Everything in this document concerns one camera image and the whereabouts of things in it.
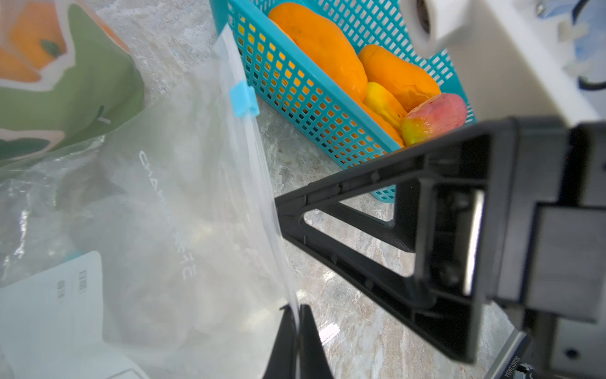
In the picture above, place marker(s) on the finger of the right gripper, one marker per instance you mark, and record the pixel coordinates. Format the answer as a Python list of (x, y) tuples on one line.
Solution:
[(413, 171), (360, 284)]

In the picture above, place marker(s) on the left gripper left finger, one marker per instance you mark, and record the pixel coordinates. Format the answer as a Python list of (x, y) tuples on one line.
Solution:
[(282, 361)]

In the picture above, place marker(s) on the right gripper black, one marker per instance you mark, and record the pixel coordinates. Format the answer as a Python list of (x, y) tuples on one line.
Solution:
[(514, 212)]

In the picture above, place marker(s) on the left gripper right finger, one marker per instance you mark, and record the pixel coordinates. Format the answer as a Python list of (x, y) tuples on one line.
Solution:
[(313, 361)]

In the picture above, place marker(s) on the red green mango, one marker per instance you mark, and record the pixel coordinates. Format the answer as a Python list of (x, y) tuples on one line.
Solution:
[(434, 117)]

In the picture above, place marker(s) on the small yellow mango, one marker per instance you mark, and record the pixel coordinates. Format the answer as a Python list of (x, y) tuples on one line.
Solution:
[(379, 100)]

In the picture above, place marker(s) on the clear zip-top bag green print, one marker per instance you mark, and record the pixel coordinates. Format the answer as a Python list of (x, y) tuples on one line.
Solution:
[(33, 124)]

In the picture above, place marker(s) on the long orange mango front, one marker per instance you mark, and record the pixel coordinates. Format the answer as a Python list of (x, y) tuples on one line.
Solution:
[(408, 83)]

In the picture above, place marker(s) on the teal plastic basket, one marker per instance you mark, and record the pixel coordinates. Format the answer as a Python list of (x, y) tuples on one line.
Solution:
[(291, 82)]

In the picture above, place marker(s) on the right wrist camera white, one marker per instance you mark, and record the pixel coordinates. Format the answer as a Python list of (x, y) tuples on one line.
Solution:
[(518, 58)]

